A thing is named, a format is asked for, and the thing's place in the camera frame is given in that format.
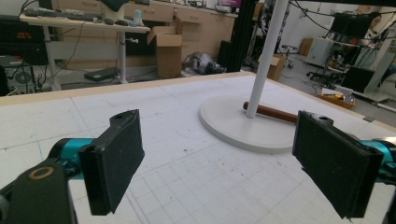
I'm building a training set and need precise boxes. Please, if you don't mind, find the white height-adjustable desk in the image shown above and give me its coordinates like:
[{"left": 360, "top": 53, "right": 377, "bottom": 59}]
[{"left": 19, "top": 12, "right": 151, "bottom": 91}]

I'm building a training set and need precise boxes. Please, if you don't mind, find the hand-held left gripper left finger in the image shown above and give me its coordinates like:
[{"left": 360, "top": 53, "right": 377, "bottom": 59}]
[{"left": 49, "top": 108, "right": 146, "bottom": 217}]

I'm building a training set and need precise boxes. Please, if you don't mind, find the small cardboard box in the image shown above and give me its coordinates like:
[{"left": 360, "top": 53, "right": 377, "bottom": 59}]
[{"left": 257, "top": 53, "right": 287, "bottom": 82}]

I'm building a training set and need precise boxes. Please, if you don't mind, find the white stand with round base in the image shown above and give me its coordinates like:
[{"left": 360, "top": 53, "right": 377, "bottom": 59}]
[{"left": 198, "top": 0, "right": 303, "bottom": 155}]

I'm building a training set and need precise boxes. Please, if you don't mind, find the light blue bottle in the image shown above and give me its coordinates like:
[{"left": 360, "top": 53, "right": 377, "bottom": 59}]
[{"left": 130, "top": 8, "right": 145, "bottom": 27}]

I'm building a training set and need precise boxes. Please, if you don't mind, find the white cabinet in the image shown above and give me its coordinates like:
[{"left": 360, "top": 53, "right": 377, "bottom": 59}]
[{"left": 305, "top": 36, "right": 334, "bottom": 67}]

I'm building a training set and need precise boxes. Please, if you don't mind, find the brown wooden rolling pin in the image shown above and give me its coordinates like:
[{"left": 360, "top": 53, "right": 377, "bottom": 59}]
[{"left": 242, "top": 101, "right": 299, "bottom": 124}]

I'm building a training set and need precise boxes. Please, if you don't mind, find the black monitor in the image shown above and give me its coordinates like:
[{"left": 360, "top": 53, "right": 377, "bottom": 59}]
[{"left": 330, "top": 11, "right": 381, "bottom": 39}]

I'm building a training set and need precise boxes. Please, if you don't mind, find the open cardboard box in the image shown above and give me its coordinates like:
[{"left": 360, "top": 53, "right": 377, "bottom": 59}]
[{"left": 146, "top": 16, "right": 184, "bottom": 79}]

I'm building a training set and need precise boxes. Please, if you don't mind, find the black computer keyboard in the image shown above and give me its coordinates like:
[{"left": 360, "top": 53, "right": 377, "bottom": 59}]
[{"left": 23, "top": 7, "right": 103, "bottom": 23}]

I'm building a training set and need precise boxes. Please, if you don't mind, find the grey backpack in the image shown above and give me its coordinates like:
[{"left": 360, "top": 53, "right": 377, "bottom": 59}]
[{"left": 182, "top": 51, "right": 226, "bottom": 76}]

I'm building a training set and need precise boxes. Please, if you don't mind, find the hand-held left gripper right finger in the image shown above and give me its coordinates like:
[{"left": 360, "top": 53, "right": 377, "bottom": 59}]
[{"left": 291, "top": 110, "right": 396, "bottom": 219}]

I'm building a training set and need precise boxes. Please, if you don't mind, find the computer tower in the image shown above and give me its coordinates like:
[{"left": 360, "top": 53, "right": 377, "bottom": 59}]
[{"left": 0, "top": 55, "right": 37, "bottom": 95}]

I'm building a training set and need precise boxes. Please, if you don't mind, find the yellow tray with small things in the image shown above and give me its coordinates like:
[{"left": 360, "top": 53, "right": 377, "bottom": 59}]
[{"left": 317, "top": 87, "right": 357, "bottom": 110}]

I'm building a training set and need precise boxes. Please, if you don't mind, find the black aluminium frame post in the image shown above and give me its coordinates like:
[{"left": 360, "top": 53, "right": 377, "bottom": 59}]
[{"left": 225, "top": 0, "right": 260, "bottom": 73}]

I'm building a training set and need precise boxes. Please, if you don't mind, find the black flat case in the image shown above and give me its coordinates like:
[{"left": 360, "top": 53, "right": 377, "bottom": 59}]
[{"left": 83, "top": 66, "right": 120, "bottom": 83}]

